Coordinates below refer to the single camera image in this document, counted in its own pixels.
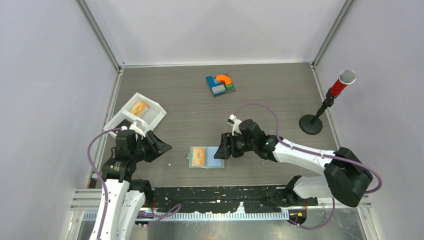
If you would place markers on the black card in tray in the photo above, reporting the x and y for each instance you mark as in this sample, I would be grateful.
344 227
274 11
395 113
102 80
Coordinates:
124 125

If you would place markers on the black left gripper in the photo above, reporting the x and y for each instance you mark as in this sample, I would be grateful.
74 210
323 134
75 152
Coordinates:
157 147

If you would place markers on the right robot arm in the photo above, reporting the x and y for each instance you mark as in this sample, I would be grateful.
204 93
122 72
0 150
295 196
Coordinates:
340 174

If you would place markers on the orange card in holder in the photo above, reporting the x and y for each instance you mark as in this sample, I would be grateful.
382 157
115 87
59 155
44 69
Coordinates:
199 156

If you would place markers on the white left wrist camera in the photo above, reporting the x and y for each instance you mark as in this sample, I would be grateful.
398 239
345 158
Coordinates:
137 127

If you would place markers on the red microphone on stand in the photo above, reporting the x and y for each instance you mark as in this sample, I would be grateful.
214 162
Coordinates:
311 124

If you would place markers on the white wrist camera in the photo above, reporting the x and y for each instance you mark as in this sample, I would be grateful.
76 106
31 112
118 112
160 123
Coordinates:
137 127
234 122

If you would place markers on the colourful toy block set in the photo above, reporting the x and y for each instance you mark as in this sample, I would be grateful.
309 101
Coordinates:
220 85

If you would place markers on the orange card stack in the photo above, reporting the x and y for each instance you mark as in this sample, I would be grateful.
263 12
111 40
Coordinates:
139 109

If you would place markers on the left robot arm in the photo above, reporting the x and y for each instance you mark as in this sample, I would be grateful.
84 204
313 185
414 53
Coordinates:
122 196

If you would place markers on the white two-compartment tray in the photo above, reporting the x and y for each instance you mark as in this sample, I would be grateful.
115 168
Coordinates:
149 121

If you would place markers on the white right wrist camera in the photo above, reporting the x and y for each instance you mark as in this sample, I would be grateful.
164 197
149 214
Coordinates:
234 122

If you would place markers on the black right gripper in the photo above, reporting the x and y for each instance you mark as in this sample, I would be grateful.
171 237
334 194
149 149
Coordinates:
224 152

